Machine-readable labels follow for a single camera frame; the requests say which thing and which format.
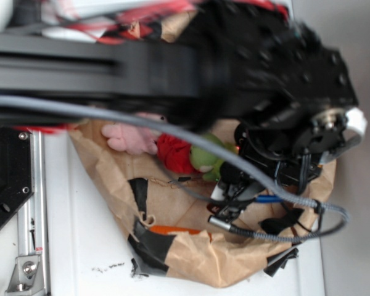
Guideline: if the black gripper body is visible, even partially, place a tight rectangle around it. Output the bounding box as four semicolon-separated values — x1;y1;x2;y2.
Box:
234;22;367;189

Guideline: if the green plush animal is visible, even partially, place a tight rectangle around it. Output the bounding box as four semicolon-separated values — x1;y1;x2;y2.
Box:
189;133;239;182

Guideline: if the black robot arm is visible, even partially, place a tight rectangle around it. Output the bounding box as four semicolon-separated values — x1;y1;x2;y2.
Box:
0;1;366;187

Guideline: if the red crumpled cloth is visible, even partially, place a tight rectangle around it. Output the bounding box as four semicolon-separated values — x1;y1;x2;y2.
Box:
157;133;199;174

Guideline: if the brown paper bag basket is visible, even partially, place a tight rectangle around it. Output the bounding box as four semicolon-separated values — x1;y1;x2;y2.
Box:
68;9;337;289

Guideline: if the pink plush bunny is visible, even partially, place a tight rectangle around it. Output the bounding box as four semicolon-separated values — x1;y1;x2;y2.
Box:
101;123;162;155

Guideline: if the orange toy carrot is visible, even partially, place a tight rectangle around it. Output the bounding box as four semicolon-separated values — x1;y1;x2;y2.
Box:
149;225;212;243

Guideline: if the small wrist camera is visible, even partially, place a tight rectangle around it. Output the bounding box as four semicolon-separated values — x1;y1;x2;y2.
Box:
208;162;265;231

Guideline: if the aluminium frame rail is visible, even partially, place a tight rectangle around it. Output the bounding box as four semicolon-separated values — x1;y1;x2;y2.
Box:
15;129;49;257

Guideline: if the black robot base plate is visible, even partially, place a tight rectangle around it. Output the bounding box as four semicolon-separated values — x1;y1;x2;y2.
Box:
0;128;33;230

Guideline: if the grey braided cable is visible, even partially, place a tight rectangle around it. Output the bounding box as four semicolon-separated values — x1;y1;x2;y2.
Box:
0;94;351;241

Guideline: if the metal corner bracket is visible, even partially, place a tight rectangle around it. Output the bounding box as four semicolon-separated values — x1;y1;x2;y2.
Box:
4;255;47;296

